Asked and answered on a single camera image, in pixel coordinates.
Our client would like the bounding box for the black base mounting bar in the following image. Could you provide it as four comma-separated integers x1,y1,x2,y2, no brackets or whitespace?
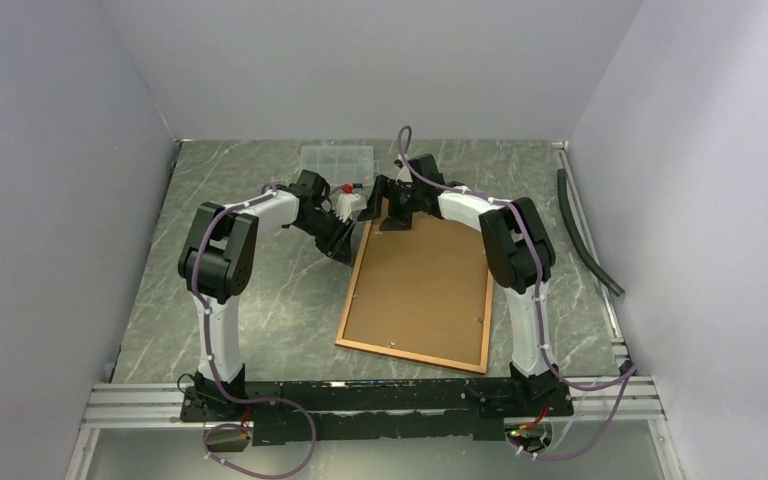
179,377,574,446

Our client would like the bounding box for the brown backing board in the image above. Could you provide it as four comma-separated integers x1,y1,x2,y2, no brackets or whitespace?
342,213,490,367

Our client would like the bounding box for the purple cable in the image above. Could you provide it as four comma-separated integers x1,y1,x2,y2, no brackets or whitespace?
188,184,319,478
395,125,637,463

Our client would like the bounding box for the clear plastic organizer box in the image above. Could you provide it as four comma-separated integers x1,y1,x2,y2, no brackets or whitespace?
300,145,375,188

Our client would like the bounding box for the aluminium extrusion rail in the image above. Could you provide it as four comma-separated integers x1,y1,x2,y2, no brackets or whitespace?
81,383,184,429

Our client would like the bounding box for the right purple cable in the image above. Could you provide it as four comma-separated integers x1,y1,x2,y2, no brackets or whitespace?
395,125,637,463

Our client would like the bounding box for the wooden picture frame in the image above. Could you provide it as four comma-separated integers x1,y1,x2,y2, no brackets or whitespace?
334,205,495,376

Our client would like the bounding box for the black corrugated hose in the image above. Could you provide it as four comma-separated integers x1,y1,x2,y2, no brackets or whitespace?
556,168,626,297

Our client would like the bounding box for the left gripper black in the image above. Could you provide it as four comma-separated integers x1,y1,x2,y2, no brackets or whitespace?
296,210,357,267

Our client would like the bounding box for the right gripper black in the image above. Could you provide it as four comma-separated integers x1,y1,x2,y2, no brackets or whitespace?
357,176,422,232

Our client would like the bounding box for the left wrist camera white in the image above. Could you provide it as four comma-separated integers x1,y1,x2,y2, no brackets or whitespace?
334,184,366,221

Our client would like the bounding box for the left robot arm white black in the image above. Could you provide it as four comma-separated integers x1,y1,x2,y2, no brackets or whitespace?
178,170,364,420

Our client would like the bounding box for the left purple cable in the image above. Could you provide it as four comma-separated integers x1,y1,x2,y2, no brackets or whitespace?
188,184,319,478

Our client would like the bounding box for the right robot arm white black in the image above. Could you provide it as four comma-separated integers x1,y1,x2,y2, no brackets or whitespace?
359,154,556,415

